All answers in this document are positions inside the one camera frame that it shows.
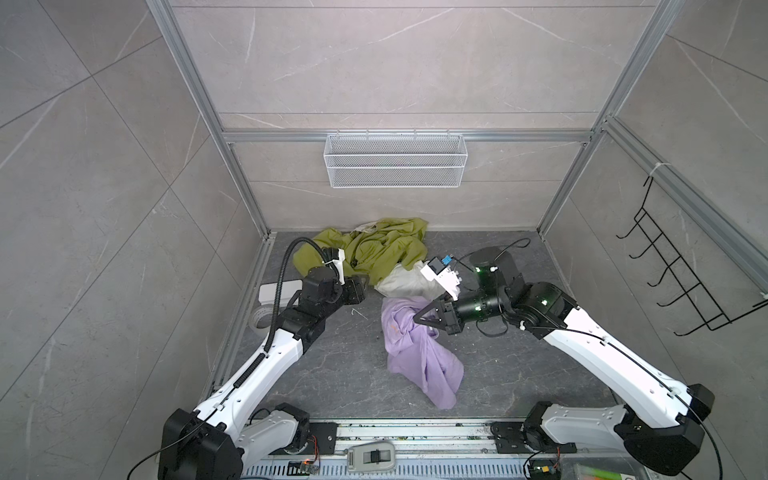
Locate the grey handheld controller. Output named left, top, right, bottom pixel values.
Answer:
left=347, top=441, right=396, bottom=474

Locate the green marker pen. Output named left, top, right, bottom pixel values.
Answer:
left=574, top=465, right=637, bottom=480

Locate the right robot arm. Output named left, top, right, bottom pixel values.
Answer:
left=414, top=247, right=714, bottom=476

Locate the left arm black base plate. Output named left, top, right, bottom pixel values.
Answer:
left=284, top=422, right=338, bottom=456

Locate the white wire mesh basket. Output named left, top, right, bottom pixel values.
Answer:
left=323, top=133, right=468, bottom=189

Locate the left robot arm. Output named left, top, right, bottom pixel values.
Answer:
left=156, top=238, right=367, bottom=479

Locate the white cloth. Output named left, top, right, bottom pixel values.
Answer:
left=375, top=261, right=445, bottom=300

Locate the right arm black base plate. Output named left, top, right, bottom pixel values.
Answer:
left=490, top=421, right=577, bottom=454

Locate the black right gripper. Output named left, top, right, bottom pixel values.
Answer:
left=412, top=288, right=509, bottom=335

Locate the purple cloth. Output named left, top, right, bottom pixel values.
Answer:
left=381, top=296, right=464, bottom=410

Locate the grey tape roll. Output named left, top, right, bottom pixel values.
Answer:
left=248, top=305, right=273, bottom=335

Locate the green cloth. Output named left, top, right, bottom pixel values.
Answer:
left=312, top=218, right=428, bottom=285

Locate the black wire hook rack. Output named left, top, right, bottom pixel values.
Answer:
left=616, top=176, right=767, bottom=337

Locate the white plastic box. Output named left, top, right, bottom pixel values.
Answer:
left=258, top=280, right=302, bottom=307

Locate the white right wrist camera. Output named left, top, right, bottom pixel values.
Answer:
left=420, top=255, right=461, bottom=301

